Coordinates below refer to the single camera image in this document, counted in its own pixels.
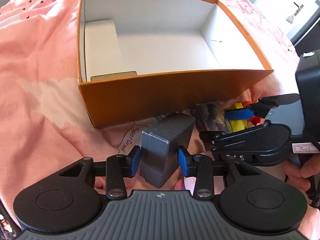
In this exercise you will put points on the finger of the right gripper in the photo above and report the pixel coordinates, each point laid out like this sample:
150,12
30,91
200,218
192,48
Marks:
262,107
222,136

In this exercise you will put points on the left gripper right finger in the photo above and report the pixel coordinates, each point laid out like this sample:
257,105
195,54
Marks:
201,167

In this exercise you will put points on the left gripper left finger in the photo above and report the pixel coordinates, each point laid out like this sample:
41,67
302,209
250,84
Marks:
118,167

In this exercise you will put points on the yellow round toy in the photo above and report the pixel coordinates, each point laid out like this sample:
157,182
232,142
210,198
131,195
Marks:
238,125

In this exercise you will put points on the dark grey textured box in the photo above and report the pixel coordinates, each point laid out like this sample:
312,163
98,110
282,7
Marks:
159,147

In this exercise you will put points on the illustrated warrior card box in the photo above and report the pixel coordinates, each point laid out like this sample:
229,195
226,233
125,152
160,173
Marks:
210,117

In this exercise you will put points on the person's right hand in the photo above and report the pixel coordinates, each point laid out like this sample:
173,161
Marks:
298,176

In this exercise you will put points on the pink heart-print duvet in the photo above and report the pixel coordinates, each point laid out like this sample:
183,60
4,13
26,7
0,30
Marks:
44,124

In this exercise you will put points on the orange cardboard storage box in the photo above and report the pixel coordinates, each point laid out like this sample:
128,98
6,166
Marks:
142,58

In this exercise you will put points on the black camera box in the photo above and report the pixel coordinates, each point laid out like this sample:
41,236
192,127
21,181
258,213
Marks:
307,79

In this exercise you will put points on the white door with handle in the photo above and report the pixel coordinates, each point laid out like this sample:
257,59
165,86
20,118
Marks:
288,15

